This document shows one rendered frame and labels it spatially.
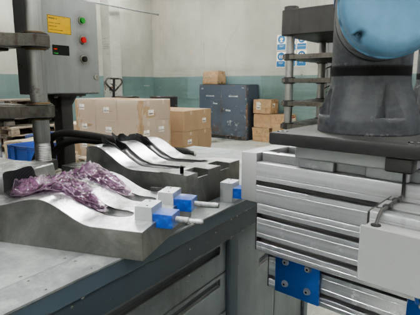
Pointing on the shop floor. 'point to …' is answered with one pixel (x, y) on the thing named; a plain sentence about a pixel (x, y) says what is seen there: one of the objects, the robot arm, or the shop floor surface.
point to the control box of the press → (64, 60)
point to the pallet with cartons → (190, 127)
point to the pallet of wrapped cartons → (122, 118)
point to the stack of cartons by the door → (266, 119)
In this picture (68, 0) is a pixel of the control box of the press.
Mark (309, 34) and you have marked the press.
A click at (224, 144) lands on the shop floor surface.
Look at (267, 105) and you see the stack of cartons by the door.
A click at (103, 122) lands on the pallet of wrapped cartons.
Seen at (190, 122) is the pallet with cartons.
